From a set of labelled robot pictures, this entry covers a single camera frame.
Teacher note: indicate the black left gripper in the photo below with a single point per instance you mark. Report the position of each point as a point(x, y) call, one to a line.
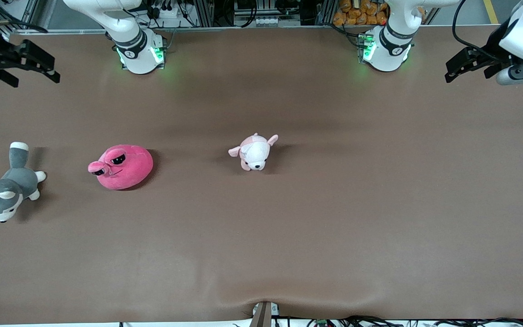
point(490, 53)

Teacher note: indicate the hot pink round plush toy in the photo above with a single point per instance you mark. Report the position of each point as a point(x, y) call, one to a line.
point(123, 168)

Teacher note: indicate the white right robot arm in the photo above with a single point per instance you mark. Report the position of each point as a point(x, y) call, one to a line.
point(136, 50)

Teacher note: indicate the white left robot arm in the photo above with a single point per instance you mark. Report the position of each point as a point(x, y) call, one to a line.
point(391, 50)

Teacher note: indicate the grey white husky plush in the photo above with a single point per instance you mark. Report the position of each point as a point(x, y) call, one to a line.
point(14, 186)

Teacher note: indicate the white power strip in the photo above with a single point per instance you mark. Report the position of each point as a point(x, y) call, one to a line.
point(164, 10)

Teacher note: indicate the pale pink plush dog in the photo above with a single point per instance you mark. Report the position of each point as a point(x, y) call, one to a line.
point(254, 154)

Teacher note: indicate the brown table cover cloth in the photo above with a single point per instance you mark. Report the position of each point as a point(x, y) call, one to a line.
point(261, 236)

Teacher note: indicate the green connector board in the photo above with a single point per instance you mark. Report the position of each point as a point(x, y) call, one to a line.
point(321, 323)

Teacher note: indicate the aluminium table edge rail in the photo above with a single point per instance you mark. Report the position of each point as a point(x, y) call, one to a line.
point(243, 29)

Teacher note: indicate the grey camera mount clamp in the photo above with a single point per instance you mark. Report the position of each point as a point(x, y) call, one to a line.
point(262, 315)

